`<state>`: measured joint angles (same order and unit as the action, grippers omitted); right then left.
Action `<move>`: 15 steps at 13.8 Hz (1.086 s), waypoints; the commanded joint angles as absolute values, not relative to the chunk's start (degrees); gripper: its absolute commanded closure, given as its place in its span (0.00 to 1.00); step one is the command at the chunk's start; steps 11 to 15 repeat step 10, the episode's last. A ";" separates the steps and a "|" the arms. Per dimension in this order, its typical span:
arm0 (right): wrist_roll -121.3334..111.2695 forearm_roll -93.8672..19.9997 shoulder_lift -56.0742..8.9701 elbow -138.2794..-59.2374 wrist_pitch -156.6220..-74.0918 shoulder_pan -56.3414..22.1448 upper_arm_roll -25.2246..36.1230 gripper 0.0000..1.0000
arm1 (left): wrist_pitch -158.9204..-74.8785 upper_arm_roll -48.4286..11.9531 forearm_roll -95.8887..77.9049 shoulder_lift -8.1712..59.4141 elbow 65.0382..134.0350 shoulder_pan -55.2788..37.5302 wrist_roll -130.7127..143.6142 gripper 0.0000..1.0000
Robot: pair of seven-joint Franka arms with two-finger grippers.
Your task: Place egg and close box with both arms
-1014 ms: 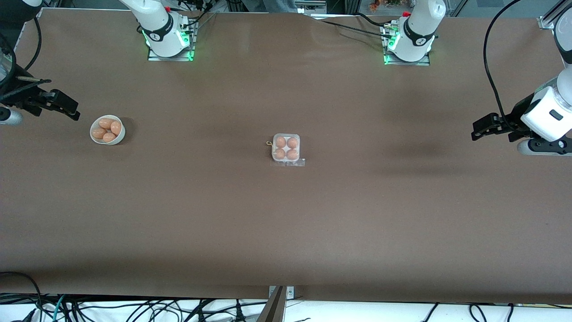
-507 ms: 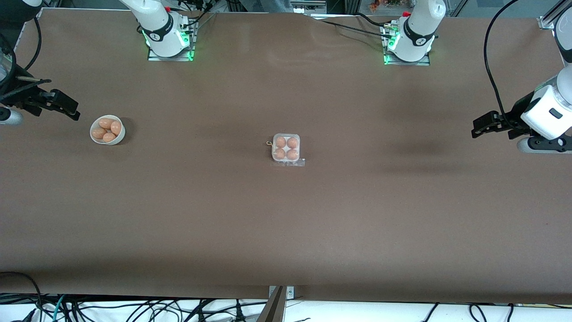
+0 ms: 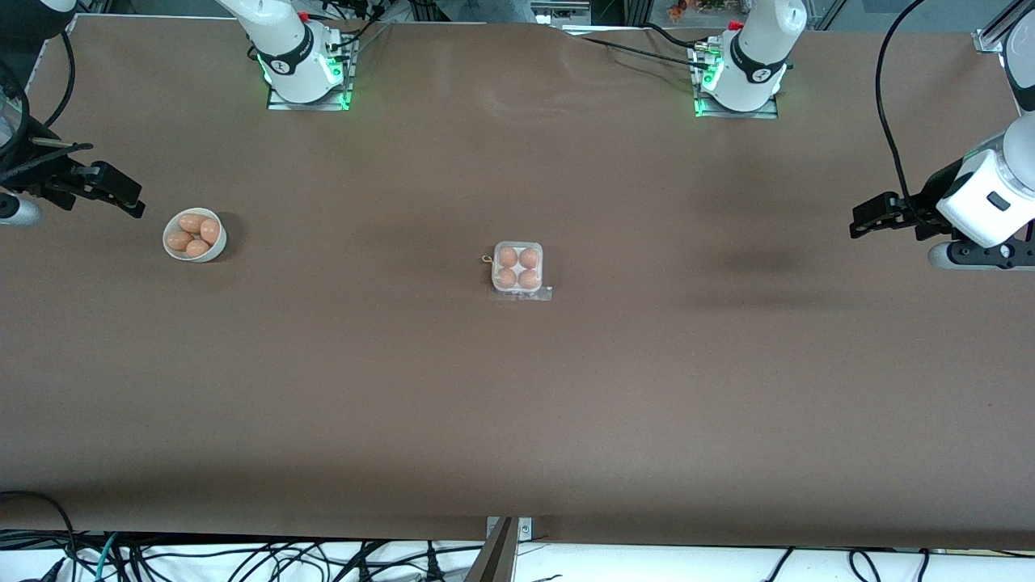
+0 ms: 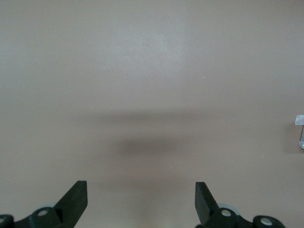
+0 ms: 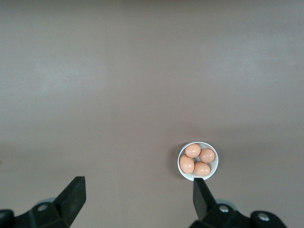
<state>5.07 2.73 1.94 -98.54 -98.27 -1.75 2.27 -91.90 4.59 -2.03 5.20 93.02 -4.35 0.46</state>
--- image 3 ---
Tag clear plastic egg carton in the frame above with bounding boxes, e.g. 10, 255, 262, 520
483, 241, 554, 302

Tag white round bowl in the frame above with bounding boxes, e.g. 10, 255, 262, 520
163, 207, 228, 263

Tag orange toy items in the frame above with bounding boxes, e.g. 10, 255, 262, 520
667, 0, 733, 23

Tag grey metal equipment rack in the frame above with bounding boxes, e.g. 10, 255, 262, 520
534, 0, 591, 23

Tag white sheet under table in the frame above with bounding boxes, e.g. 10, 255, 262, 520
0, 529, 1035, 582

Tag dark grey metal bar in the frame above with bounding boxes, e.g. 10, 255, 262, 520
465, 517, 518, 582

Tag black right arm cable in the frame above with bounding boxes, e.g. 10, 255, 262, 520
44, 32, 78, 130

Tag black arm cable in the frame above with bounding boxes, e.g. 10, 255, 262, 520
44, 32, 78, 130
876, 0, 939, 223

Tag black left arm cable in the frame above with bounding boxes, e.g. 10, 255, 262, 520
876, 0, 939, 223

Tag aluminium frame profile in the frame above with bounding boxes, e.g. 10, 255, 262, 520
973, 0, 1035, 54

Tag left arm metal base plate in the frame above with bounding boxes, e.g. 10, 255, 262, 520
694, 40, 779, 120

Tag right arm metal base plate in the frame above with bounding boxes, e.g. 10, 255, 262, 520
267, 36, 357, 112

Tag black cable on table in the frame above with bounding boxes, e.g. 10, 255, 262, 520
558, 23, 712, 67

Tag black looped cable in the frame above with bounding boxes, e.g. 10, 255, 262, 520
0, 491, 78, 567

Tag teal cable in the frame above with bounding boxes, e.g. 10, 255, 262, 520
95, 532, 120, 582

